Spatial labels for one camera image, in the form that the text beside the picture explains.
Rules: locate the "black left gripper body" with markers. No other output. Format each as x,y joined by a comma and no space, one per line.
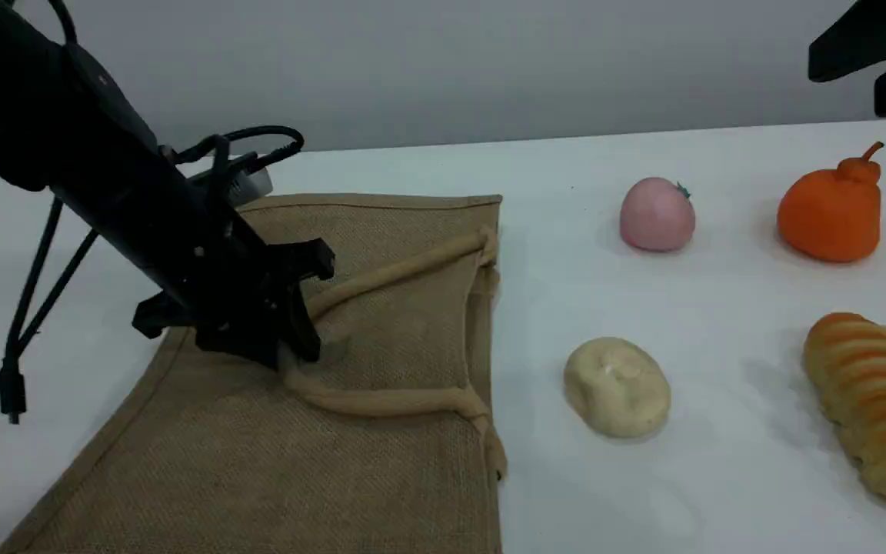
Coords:
181,238

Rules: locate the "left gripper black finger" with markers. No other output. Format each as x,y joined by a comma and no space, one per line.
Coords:
247,345
301,327

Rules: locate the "brown burlap bag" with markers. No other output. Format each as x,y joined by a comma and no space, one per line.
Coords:
397,323

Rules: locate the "long striped bread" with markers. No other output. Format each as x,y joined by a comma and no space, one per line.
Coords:
874,400

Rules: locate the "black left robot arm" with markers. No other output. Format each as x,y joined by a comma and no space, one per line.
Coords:
12,85

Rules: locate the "orange toy pear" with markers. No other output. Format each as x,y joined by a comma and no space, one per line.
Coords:
827,215

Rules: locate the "pink toy tomato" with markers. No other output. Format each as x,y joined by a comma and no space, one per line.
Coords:
654,219

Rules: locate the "round cream bun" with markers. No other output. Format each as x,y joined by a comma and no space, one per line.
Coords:
616,388

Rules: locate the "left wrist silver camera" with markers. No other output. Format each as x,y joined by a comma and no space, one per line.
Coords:
247,185

